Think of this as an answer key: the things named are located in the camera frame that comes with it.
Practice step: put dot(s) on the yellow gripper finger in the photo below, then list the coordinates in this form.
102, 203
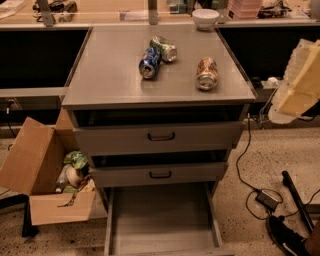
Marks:
302, 80

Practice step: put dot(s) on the orange crushed soda can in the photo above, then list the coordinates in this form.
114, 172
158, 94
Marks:
207, 74

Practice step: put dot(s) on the black chair leg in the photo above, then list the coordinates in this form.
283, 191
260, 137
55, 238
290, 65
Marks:
287, 181

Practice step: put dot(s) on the white power strip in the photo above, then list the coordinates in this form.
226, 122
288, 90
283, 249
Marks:
272, 80

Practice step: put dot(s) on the bottom open grey drawer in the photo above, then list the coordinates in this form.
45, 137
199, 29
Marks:
163, 220

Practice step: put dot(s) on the white bowl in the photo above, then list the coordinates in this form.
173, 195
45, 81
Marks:
205, 19

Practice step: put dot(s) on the pink stacked trays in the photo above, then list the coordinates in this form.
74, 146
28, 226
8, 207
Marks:
244, 9

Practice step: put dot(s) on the green soda can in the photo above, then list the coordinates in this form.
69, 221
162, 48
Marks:
167, 49

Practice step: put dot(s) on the black shoe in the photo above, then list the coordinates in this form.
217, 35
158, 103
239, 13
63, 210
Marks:
290, 242

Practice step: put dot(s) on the blue Pepsi can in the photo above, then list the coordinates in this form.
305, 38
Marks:
150, 63

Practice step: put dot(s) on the brown cardboard box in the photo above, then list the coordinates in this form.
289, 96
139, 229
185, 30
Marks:
32, 166

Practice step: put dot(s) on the top grey drawer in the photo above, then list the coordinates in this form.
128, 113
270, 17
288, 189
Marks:
158, 138

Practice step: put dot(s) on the grey drawer cabinet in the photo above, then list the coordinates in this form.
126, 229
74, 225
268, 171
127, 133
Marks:
108, 90

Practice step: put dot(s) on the middle grey drawer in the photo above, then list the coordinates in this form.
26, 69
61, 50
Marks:
157, 174

